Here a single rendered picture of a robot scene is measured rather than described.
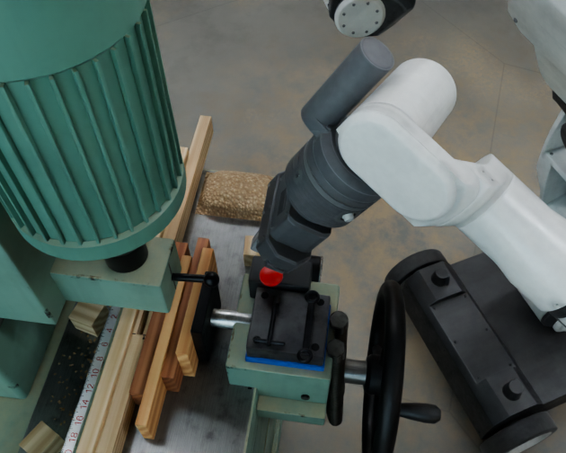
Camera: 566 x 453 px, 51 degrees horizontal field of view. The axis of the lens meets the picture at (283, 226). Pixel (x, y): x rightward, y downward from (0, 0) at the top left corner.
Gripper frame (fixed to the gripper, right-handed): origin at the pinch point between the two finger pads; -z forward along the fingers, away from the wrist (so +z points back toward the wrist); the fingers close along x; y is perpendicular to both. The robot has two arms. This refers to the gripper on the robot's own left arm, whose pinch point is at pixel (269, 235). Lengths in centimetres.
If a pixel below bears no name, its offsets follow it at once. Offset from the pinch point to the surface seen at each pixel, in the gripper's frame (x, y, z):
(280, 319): -5.0, -7.0, -8.4
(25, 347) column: -8.1, 18.5, -38.0
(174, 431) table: -17.7, -1.6, -23.1
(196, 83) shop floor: 147, -7, -124
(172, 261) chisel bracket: -1.5, 7.6, -11.0
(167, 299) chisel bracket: -5.6, 6.4, -13.0
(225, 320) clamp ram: -4.2, -2.5, -15.7
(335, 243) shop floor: 75, -63, -92
